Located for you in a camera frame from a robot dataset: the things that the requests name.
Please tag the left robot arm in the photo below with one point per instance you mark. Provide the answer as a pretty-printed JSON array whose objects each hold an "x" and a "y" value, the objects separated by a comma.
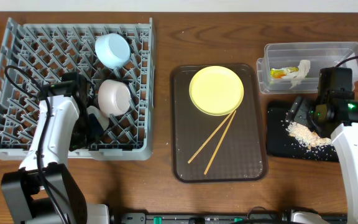
[{"x": 42, "y": 190}]

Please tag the spilled rice pile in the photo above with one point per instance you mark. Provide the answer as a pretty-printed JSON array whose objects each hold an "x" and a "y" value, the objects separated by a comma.
[{"x": 301, "y": 137}]

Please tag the black waste tray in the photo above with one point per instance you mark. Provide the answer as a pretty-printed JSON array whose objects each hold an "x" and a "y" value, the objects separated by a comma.
[{"x": 281, "y": 144}]

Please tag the clear plastic waste bin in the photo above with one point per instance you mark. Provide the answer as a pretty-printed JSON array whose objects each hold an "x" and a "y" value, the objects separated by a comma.
[{"x": 284, "y": 55}]

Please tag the grey plastic dishwasher rack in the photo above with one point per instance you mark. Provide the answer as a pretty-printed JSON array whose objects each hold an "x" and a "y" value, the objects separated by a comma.
[{"x": 41, "y": 53}]

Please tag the brown plastic serving tray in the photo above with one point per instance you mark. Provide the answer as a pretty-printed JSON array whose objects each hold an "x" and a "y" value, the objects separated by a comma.
[{"x": 242, "y": 155}]

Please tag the yellow round plate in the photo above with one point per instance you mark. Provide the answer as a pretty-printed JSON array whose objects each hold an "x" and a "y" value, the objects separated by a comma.
[{"x": 216, "y": 90}]

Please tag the green snack wrapper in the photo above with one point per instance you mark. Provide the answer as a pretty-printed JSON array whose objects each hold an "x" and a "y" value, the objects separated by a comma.
[{"x": 286, "y": 72}]

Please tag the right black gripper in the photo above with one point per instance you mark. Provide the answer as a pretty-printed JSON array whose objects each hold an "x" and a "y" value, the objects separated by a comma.
[{"x": 301, "y": 111}]

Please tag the light blue bowl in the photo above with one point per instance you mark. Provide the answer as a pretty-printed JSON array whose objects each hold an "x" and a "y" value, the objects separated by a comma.
[{"x": 112, "y": 50}]

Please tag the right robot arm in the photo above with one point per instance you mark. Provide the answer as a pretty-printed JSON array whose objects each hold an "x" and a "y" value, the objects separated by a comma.
[{"x": 334, "y": 115}]

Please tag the white plastic cup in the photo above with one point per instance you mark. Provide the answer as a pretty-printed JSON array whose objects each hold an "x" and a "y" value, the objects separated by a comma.
[{"x": 96, "y": 115}]

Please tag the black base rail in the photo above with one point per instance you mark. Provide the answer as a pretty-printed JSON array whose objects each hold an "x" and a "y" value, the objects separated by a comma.
[{"x": 253, "y": 215}]

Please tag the wooden chopstick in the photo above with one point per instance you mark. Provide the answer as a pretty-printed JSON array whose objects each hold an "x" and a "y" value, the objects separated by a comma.
[
  {"x": 219, "y": 143},
  {"x": 210, "y": 137}
]

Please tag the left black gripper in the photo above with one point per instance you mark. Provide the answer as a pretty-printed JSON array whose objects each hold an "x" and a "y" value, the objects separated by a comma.
[{"x": 84, "y": 130}]

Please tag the white tissue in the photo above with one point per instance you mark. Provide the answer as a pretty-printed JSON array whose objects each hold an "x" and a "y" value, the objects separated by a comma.
[{"x": 300, "y": 75}]

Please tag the pink bowl with rice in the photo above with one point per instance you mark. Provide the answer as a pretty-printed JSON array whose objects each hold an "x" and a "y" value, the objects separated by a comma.
[{"x": 114, "y": 98}]

